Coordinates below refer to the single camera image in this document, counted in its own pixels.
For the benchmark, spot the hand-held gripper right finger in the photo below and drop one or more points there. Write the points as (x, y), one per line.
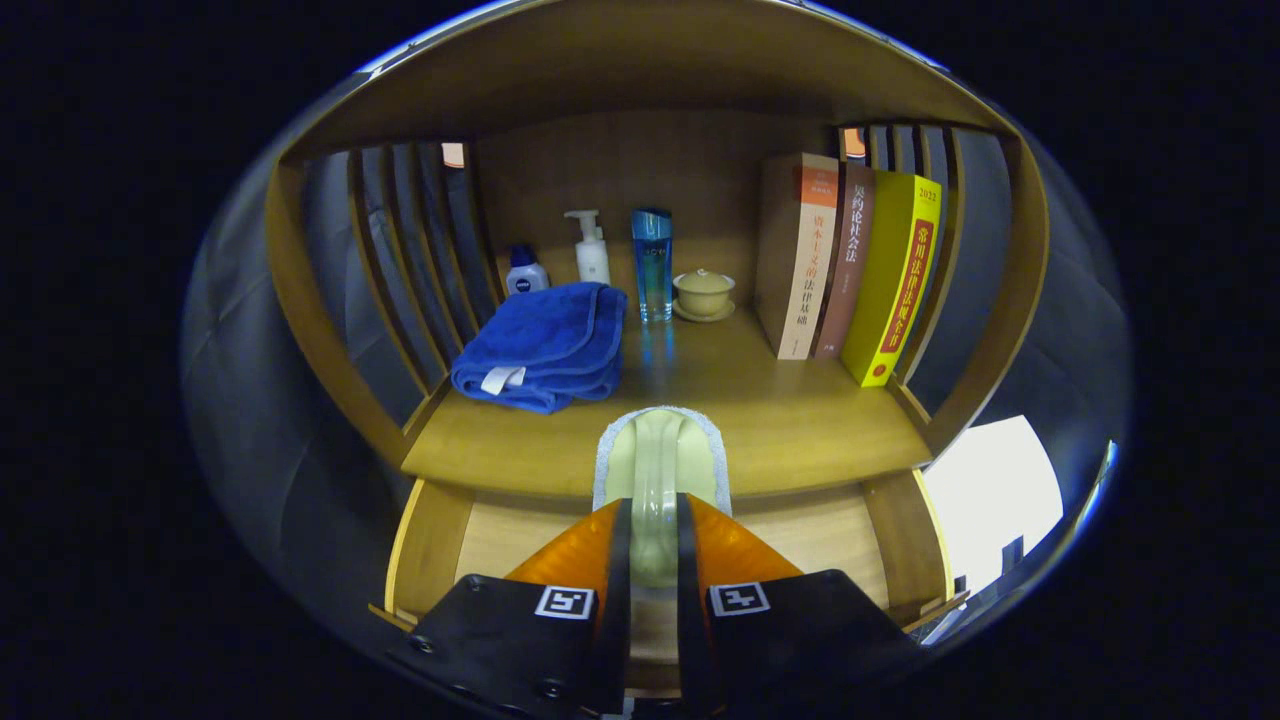
(690, 610)

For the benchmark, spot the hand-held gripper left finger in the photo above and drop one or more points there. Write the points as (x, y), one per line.
(620, 600)

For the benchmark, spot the wooden drawer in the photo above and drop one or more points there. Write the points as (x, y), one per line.
(500, 540)

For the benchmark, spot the pale green scrub brush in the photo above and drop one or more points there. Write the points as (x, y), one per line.
(655, 460)

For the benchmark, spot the wooden countertop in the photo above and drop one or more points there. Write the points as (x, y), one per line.
(800, 420)

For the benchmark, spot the white drawer unit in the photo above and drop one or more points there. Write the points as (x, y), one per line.
(990, 490)

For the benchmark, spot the wooden cabinet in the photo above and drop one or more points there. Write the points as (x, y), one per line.
(620, 170)

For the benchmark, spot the blue folded towel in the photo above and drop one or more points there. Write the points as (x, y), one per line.
(540, 340)

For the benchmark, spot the yellow lidded teacup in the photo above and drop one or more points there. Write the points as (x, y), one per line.
(704, 293)

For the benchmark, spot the blue glass bottle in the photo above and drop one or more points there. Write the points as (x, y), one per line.
(652, 270)

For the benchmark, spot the small blue-capped white bottle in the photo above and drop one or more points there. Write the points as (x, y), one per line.
(525, 278)

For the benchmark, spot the white pump bottle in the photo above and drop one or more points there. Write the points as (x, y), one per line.
(593, 262)

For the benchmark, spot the beige book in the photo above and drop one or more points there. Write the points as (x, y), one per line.
(800, 260)

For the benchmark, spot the yellow book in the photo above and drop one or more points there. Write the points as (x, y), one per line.
(895, 290)

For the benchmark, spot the brown book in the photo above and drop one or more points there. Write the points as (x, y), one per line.
(850, 250)

